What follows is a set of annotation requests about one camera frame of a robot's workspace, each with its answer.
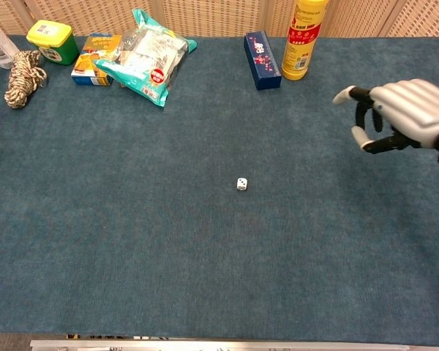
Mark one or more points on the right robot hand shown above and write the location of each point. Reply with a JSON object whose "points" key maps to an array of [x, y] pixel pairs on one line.
{"points": [[406, 109]]}

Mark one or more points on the small white die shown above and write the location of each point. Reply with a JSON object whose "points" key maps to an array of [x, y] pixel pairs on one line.
{"points": [[242, 184]]}

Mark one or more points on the yellow bottle with red label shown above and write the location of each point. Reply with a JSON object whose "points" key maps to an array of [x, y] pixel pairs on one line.
{"points": [[301, 40]]}

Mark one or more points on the long dark blue box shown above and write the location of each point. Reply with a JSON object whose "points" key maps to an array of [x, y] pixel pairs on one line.
{"points": [[261, 60]]}

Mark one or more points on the woven rattan folding screen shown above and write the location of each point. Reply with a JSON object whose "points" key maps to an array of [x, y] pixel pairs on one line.
{"points": [[219, 16]]}

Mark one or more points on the blue-green felt table mat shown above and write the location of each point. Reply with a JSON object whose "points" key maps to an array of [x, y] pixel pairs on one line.
{"points": [[219, 204]]}

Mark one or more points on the teal plastic snack bag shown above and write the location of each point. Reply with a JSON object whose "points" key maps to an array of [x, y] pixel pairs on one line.
{"points": [[150, 58]]}

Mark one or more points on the orange and blue carton box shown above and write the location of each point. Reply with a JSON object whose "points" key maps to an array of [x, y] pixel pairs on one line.
{"points": [[95, 60]]}

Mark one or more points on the green box with yellow lid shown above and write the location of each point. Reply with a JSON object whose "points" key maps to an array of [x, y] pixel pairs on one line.
{"points": [[53, 42]]}

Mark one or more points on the aluminium frame rail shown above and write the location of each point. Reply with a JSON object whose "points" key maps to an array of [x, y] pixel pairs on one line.
{"points": [[219, 345]]}

